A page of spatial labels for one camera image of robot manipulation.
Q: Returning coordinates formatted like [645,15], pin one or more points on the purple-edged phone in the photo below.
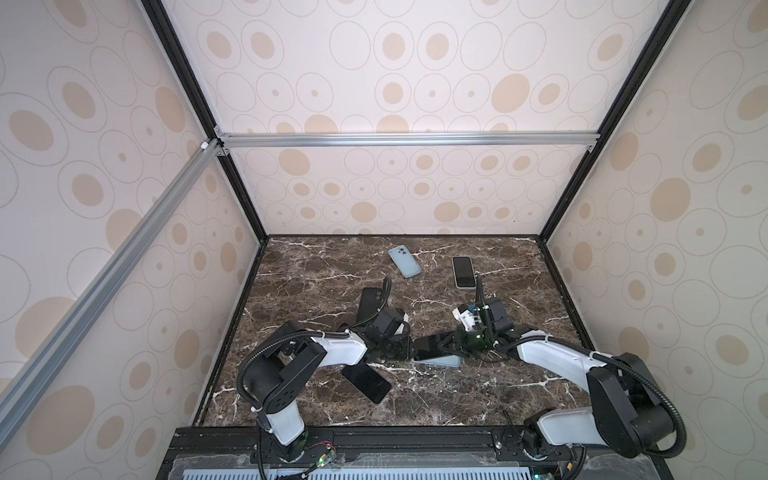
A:
[367,381]

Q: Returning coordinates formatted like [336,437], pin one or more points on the blue-edged phone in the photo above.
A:
[428,348]

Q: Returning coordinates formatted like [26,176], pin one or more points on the diagonal aluminium frame bar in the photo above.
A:
[43,367]

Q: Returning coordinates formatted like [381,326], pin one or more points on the horizontal aluminium frame bar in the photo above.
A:
[410,139]

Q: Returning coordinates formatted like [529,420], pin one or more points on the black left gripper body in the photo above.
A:
[394,350]

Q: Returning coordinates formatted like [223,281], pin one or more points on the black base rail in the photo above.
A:
[421,452]

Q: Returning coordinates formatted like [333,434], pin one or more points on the black phone case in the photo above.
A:
[370,304]

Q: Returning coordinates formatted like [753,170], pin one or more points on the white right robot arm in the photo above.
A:
[628,412]

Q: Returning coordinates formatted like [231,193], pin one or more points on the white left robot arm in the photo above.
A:
[273,375]

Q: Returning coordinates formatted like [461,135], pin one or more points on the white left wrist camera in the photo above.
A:
[390,321]

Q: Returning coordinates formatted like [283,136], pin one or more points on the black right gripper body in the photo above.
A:
[470,344]

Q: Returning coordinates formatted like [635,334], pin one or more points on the white-edged phone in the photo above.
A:
[464,272]

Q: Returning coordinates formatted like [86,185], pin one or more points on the light blue case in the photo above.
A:
[464,288]
[450,361]
[405,262]

